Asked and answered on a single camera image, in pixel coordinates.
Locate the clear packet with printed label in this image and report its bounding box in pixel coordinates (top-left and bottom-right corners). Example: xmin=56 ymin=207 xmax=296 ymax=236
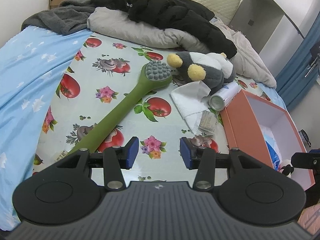
xmin=199 ymin=111 xmax=217 ymax=133

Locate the white waffle cloth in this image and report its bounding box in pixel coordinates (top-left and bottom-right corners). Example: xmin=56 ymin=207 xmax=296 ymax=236
xmin=170 ymin=81 xmax=210 ymax=135

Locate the orange cardboard box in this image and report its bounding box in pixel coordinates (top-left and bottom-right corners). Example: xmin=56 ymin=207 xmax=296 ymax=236
xmin=220 ymin=89 xmax=316 ymax=192

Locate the white cylindrical can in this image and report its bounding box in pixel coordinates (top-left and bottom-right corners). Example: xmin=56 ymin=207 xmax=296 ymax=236
xmin=208 ymin=81 xmax=242 ymax=111

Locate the blue curtain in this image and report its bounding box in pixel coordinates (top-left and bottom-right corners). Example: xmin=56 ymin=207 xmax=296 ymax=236
xmin=276 ymin=17 xmax=319 ymax=111

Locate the fruit pattern tablecloth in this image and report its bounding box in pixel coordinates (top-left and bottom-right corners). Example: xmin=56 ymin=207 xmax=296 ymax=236
xmin=32 ymin=31 xmax=287 ymax=183

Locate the grey penguin plush toy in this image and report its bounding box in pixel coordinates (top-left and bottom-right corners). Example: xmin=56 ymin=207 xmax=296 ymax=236
xmin=167 ymin=51 xmax=236 ymax=95

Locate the green massage brush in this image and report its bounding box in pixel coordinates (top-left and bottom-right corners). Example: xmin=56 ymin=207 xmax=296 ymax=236
xmin=68 ymin=61 xmax=172 ymax=154

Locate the grey quilted blanket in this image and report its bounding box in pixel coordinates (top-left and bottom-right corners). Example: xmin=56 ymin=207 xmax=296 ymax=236
xmin=87 ymin=7 xmax=277 ymax=88

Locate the blue bed sheet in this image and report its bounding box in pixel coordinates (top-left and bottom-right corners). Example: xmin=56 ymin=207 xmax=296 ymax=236
xmin=0 ymin=26 xmax=92 ymax=231

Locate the dark grey towel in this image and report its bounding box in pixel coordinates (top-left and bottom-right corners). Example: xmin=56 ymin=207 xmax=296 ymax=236
xmin=21 ymin=0 xmax=95 ymax=35

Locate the white shelf unit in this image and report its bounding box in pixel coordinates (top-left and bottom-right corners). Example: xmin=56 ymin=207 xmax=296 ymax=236
xmin=229 ymin=0 xmax=319 ymax=76

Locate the black fleece jacket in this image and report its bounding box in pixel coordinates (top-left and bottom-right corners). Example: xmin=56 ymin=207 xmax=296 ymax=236
xmin=91 ymin=0 xmax=237 ymax=59

